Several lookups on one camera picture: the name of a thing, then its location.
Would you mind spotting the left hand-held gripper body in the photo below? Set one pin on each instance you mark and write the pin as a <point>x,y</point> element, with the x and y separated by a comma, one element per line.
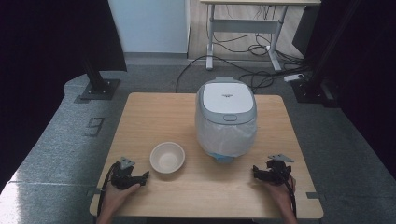
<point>123,179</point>

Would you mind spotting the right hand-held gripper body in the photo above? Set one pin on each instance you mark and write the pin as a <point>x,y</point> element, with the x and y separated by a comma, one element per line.
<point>275,174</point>

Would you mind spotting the person's right hand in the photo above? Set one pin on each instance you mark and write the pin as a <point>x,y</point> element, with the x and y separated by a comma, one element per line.
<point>279,192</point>

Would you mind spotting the person's left hand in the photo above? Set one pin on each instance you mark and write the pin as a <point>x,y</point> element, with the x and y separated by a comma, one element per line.
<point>116,196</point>

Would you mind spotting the white plastic trash bag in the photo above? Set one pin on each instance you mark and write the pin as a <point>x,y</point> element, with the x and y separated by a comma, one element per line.
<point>225,137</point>

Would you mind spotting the grey white lidded trash can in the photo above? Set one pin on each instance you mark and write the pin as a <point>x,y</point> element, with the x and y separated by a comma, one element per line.
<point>228,98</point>

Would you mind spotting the black metal stand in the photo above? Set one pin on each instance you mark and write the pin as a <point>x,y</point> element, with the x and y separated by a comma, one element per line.
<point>314,87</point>
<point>98,84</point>

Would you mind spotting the white power strip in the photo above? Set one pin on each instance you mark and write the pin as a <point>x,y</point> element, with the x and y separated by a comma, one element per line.
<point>294,77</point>

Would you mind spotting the black curtain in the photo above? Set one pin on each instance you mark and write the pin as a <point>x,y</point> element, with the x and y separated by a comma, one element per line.
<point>367,77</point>
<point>46,62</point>

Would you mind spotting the white desk frame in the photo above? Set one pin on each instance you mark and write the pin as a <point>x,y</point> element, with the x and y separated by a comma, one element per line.
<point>246,26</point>

